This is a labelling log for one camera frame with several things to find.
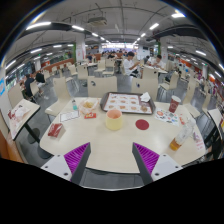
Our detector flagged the clear plastic drink bottle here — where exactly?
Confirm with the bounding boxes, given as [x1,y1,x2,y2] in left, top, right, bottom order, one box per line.
[169,117,198,152]

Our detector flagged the ceiling strip lights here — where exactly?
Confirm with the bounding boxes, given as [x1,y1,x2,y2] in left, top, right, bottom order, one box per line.
[4,11,224,79]

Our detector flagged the yellow cup with pink inside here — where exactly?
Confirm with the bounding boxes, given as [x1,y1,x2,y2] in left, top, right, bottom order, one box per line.
[105,109,124,132]

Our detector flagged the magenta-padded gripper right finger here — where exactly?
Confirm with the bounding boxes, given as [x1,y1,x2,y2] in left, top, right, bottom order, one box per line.
[131,142,184,186]

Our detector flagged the beige side table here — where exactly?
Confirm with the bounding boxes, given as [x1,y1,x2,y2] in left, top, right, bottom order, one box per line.
[7,98,54,160]
[205,108,224,158]

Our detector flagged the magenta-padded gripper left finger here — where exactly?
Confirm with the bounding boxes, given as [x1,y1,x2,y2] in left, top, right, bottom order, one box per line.
[40,142,92,186]

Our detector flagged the dark tray with paper liner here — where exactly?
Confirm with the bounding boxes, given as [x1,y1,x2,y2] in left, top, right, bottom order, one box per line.
[99,91,157,116]

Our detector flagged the colourful printed flyer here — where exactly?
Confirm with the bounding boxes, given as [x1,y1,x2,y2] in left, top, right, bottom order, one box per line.
[154,107,181,128]

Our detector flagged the white printed card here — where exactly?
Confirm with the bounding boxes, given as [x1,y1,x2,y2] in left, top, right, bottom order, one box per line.
[59,109,81,123]

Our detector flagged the beige chair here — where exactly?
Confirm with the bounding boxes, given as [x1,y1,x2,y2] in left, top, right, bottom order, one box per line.
[181,81,208,119]
[44,77,72,118]
[130,77,160,101]
[159,70,180,101]
[87,75,118,99]

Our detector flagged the small red sauce packet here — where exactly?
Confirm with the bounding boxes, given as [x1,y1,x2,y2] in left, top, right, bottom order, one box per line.
[83,112,98,120]

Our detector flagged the person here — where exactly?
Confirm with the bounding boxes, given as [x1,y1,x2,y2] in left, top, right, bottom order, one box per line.
[22,73,36,99]
[150,54,167,70]
[122,50,140,78]
[34,69,47,89]

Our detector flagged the ceiling air conditioner unit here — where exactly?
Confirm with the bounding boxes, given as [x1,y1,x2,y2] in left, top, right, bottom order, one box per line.
[87,16,108,28]

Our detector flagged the red paper cup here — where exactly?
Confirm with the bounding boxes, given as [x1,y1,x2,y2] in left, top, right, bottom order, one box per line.
[168,95,182,114]

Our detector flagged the crumpled white napkin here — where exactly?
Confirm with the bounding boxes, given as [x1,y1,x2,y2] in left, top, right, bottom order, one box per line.
[139,91,152,103]

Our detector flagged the white leaflet with red print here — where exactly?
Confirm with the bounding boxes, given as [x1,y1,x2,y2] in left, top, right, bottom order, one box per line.
[191,129,206,152]

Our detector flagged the flat round red coaster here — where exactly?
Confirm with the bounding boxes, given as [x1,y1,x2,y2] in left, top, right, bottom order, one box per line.
[135,118,150,131]

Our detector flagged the red snack wrapper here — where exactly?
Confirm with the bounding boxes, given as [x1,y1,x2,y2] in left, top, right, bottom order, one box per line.
[178,114,187,126]

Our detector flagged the far group of beige chairs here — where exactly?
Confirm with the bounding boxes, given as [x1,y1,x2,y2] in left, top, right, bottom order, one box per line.
[43,58,116,81]

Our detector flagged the red carton box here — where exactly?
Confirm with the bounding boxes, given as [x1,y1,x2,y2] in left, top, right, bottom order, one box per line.
[47,122,64,138]

